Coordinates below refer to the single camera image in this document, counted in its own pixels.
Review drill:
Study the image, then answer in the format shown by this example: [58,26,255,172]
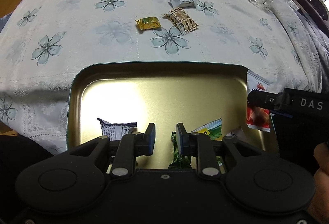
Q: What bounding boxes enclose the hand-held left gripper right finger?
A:
[175,122,260,181]

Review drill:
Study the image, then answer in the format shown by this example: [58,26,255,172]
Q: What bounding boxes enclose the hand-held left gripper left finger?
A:
[69,122,156,181]

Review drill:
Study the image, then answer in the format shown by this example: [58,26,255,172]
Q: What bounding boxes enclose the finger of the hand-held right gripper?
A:
[247,90,291,111]

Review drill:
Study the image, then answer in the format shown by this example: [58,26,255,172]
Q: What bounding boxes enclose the small dark green snack packet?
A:
[168,132,192,169]

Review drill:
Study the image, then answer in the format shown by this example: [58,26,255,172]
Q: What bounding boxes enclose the red white snack packet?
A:
[246,70,271,132]

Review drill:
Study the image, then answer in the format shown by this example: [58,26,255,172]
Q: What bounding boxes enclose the light green snack packet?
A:
[191,118,223,141]

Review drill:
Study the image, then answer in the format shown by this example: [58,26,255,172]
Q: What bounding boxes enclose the grey white snack packet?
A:
[97,118,137,141]

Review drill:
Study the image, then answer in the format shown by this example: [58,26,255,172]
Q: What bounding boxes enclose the gold tin tray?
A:
[66,61,279,170]

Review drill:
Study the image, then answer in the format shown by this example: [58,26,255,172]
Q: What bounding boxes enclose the person's right hand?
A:
[312,142,329,224]

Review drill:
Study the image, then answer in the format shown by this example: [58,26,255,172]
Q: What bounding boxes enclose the brown patterned snack packet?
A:
[162,7,199,35]

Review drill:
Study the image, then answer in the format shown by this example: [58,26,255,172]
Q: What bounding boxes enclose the gold foil snack packet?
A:
[135,16,162,32]

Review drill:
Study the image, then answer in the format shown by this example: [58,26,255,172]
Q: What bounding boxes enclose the white floral tablecloth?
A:
[0,0,324,155]

